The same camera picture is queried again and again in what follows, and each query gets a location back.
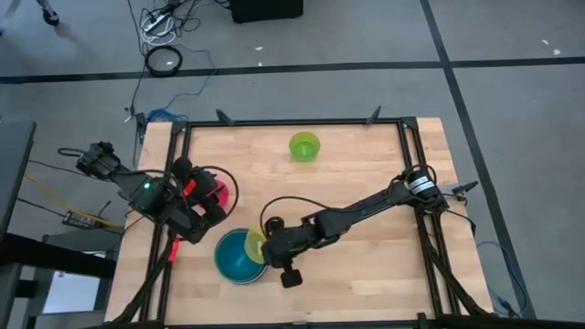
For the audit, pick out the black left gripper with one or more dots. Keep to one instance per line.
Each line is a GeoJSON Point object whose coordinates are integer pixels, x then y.
{"type": "Point", "coordinates": [198, 187]}

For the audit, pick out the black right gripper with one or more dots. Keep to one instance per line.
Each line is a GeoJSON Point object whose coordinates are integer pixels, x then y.
{"type": "Point", "coordinates": [283, 249]}

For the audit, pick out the small pink plastic bowl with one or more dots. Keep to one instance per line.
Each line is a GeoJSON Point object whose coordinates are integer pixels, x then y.
{"type": "Point", "coordinates": [224, 194]}

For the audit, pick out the small yellow plastic bowl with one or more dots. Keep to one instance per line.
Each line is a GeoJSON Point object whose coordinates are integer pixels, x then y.
{"type": "Point", "coordinates": [252, 244]}

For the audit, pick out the large teal bowl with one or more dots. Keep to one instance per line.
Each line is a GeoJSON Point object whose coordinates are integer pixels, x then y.
{"type": "Point", "coordinates": [233, 258]}

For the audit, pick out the small green plastic bowl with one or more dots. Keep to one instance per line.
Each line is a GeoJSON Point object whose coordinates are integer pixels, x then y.
{"type": "Point", "coordinates": [304, 146]}

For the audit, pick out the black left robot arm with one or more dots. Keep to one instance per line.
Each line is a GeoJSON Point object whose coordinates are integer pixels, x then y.
{"type": "Point", "coordinates": [151, 194]}

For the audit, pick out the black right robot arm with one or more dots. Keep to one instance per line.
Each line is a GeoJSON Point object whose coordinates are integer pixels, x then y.
{"type": "Point", "coordinates": [365, 205]}

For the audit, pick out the black adapter with green light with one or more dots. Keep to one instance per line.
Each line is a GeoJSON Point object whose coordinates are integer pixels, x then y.
{"type": "Point", "coordinates": [141, 124]}

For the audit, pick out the small black electronic device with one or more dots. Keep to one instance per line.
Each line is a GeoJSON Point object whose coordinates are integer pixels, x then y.
{"type": "Point", "coordinates": [80, 221]}

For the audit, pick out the round black-rimmed disc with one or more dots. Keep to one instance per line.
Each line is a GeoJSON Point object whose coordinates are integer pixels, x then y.
{"type": "Point", "coordinates": [163, 60]}

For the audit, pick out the black furniture beam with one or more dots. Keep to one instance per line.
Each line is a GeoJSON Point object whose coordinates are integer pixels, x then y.
{"type": "Point", "coordinates": [55, 257]}

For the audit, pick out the power strip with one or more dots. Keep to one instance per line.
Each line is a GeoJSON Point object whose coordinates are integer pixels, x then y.
{"type": "Point", "coordinates": [155, 21]}

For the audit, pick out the black desk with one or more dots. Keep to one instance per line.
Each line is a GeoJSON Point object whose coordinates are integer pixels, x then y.
{"type": "Point", "coordinates": [13, 160]}

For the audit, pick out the black box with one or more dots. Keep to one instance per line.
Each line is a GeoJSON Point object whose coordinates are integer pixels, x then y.
{"type": "Point", "coordinates": [265, 9]}

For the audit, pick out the black chair caster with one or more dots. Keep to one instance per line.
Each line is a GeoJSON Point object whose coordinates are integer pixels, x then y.
{"type": "Point", "coordinates": [50, 17]}

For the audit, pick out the black aluminium table frame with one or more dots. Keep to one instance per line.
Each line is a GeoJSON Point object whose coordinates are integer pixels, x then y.
{"type": "Point", "coordinates": [297, 122]}

